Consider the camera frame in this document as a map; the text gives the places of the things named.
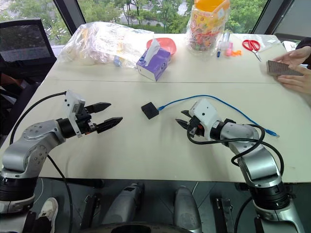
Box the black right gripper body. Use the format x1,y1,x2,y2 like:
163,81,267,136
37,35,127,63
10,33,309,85
187,116,207,140

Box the black metal bracket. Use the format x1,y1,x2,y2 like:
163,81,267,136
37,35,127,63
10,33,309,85
213,197,234,233
81,193,101,230

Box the person's left hand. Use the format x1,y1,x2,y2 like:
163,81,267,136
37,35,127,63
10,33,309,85
276,68,311,96

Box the black mesh office chair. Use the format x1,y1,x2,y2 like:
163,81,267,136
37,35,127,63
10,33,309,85
0,18,58,143

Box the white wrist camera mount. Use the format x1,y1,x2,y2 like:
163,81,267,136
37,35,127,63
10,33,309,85
63,90,86,138
189,98,221,140

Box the person's right hand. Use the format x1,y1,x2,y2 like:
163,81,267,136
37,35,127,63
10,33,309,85
269,46,311,67

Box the clear plastic bag with items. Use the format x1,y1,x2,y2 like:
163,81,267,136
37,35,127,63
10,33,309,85
59,21,156,70

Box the small black adapter box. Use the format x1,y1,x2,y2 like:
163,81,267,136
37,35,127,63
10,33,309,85
141,102,159,120

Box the flat clear plastic sleeve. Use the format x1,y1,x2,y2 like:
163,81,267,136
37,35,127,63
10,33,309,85
257,33,284,52

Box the purple tissue box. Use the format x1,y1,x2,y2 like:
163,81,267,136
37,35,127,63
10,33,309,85
136,38,172,82

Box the blue Ethernet cable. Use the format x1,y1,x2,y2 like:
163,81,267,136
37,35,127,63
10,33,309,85
156,95,280,139

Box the red plastic bowl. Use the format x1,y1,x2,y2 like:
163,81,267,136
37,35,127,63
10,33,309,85
146,37,177,55

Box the white sneaker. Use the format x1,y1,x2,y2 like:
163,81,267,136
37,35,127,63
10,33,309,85
35,197,59,230

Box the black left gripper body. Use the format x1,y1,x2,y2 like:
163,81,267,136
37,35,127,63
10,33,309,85
75,107,98,136

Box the grey rounded robot leg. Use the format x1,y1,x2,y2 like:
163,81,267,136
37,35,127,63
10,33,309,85
174,185,203,233
101,182,146,225

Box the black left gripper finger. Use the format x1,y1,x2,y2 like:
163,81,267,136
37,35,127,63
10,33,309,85
85,102,112,115
96,116,123,134

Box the red scissors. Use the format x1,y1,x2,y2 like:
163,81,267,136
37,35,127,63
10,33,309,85
242,39,262,62

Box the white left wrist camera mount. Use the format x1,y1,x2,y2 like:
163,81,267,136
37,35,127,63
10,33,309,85
63,90,86,138

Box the bag of colourful candies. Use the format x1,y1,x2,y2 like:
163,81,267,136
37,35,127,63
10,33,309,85
186,0,231,58

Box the black window frame pillar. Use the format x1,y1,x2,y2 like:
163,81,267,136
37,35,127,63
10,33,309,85
52,0,86,36
251,0,311,35

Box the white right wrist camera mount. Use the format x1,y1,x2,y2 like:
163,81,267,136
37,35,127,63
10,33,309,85
189,98,221,140

